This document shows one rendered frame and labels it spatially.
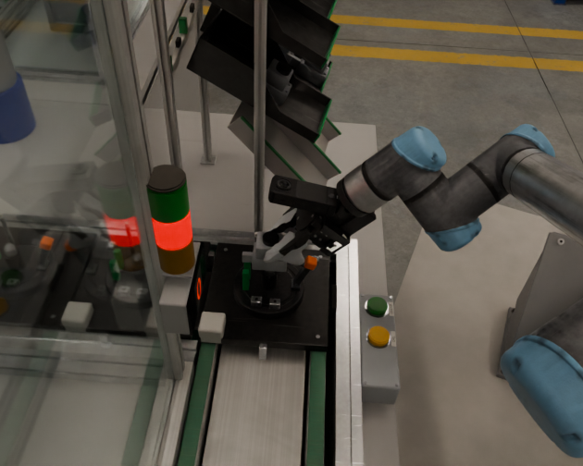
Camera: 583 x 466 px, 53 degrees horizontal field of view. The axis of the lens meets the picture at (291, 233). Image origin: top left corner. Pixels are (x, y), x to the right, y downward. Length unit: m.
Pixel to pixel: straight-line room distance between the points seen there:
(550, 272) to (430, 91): 2.60
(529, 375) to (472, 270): 0.86
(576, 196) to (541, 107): 3.05
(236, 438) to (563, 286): 0.66
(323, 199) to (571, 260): 0.50
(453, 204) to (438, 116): 2.60
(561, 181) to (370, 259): 0.68
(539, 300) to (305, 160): 0.57
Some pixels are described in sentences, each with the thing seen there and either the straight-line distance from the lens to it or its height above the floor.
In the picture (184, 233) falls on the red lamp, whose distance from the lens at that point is 0.76.
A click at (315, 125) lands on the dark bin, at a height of 1.19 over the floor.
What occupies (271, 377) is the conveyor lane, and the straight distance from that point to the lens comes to 1.11.
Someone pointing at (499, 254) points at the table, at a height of 0.86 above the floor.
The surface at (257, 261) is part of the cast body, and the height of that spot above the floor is 1.08.
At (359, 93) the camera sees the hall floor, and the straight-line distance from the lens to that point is 3.56.
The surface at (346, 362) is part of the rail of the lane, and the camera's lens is 1.09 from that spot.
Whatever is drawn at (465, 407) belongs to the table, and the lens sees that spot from 1.21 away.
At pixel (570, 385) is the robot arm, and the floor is 1.43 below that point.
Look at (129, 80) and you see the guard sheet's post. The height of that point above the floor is 1.55.
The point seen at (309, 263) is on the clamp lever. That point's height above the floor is 1.07.
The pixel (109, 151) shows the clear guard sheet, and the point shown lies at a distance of 0.61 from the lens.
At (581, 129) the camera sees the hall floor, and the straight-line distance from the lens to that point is 3.72.
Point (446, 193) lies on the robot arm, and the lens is 0.90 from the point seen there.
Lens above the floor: 1.88
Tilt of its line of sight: 46 degrees down
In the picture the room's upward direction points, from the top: 4 degrees clockwise
